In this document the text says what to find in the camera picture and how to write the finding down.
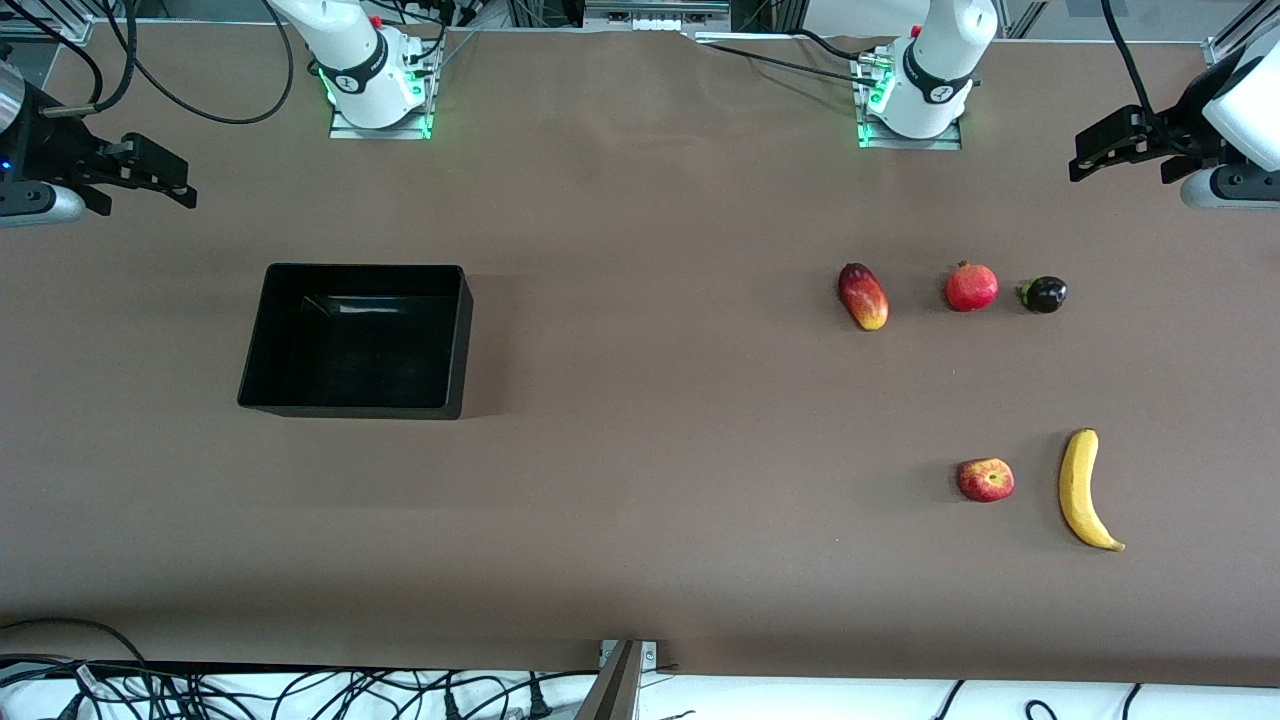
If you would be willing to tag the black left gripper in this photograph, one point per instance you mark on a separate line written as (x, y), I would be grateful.
(1176, 133)

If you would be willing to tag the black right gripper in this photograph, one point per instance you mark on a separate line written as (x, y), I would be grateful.
(52, 150)

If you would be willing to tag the black plastic box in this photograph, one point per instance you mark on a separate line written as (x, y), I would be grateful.
(360, 350)

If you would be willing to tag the yellow banana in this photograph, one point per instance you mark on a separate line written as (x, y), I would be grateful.
(1075, 490)

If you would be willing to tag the red apple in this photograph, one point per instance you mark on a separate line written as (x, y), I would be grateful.
(986, 480)

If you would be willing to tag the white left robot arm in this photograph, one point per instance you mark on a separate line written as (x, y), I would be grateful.
(930, 60)

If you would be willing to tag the dark purple eggplant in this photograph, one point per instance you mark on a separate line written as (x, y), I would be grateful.
(1046, 295)

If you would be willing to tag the red pomegranate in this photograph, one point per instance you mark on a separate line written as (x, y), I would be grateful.
(972, 288)

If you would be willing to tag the red yellow mango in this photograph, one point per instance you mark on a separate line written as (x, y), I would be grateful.
(864, 298)

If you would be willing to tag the white power strip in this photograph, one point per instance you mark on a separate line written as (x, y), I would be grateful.
(655, 22)

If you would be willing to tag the dark metal strut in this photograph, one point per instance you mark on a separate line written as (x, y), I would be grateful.
(612, 690)

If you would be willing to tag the aluminium frame profile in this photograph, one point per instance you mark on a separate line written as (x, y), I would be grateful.
(40, 28)
(1240, 30)

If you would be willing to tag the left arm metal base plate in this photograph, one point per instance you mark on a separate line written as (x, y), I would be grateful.
(940, 143)

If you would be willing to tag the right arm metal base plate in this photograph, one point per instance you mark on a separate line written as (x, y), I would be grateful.
(350, 130)

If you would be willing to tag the silver bracket plate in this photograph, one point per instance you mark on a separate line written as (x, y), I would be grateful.
(648, 655)

